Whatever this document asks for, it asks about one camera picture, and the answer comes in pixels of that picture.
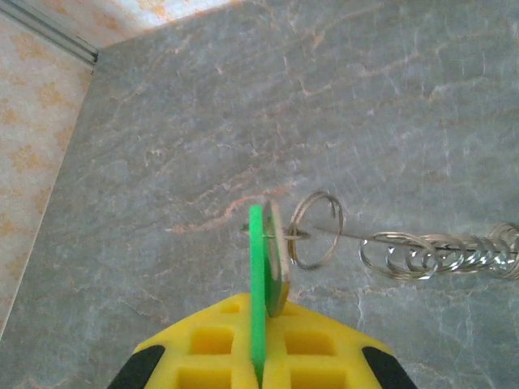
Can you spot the green key tag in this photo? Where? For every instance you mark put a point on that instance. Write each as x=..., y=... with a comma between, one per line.
x=256, y=283

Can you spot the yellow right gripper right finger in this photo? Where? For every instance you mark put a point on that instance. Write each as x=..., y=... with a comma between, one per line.
x=324, y=364

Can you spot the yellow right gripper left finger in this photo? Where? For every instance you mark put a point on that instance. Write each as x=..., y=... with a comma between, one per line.
x=211, y=364

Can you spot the aluminium frame post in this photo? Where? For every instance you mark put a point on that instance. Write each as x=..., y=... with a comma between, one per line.
x=48, y=28

